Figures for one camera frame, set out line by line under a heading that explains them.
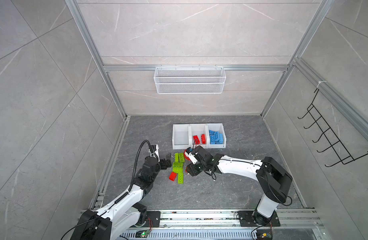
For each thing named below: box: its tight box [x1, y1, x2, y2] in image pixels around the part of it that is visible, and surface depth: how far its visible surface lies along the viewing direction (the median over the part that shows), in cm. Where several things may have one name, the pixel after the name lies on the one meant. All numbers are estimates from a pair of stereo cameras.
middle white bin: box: [188, 123, 209, 149], surface depth 106 cm
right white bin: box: [206, 123, 227, 149], surface depth 100 cm
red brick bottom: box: [193, 135, 201, 145], surface depth 106 cm
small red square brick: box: [168, 171, 177, 182], surface depth 89 cm
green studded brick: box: [172, 167, 184, 174], surface depth 92 cm
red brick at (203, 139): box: [201, 134, 207, 144], surface depth 105 cm
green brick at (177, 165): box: [172, 162, 184, 168], surface depth 94 cm
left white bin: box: [172, 124, 190, 150], surface depth 106 cm
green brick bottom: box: [177, 173, 184, 184], surface depth 88 cm
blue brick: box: [209, 130, 224, 145], surface depth 101 cm
